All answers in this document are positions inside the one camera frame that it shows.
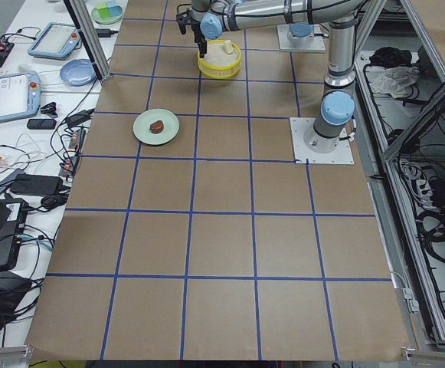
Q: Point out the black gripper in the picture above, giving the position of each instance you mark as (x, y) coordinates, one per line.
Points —
(198, 37)

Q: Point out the yellow bamboo steamer basket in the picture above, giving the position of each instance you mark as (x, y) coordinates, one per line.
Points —
(218, 65)

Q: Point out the white steamed bun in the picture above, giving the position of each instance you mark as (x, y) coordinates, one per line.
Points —
(228, 47)

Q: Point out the brown steamed bun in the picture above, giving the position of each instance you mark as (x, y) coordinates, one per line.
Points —
(157, 127)

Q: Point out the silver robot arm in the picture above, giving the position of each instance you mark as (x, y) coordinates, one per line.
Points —
(300, 32)
(210, 19)

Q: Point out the light green plate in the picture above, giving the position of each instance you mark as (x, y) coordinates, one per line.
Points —
(143, 121)

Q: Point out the green bowl with blocks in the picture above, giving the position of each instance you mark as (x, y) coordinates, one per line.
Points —
(107, 12)

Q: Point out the blue plate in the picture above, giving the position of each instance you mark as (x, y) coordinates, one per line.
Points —
(78, 72)

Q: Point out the upper blue teach pendant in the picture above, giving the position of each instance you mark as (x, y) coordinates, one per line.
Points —
(56, 41)

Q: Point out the blue teach pendant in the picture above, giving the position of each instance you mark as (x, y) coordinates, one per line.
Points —
(20, 96)
(56, 41)

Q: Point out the black phone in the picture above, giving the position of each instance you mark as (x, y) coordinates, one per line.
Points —
(41, 124)

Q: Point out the lower blue teach pendant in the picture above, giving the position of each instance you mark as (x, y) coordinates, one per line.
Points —
(20, 96)

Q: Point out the white crumpled cloth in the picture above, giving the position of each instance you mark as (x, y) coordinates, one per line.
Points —
(396, 82)

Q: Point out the black power brick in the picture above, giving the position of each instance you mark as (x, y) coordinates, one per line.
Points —
(36, 185)

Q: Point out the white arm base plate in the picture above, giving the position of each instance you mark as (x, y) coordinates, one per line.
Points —
(311, 148)

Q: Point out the aluminium frame post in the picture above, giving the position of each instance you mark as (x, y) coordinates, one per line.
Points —
(83, 23)

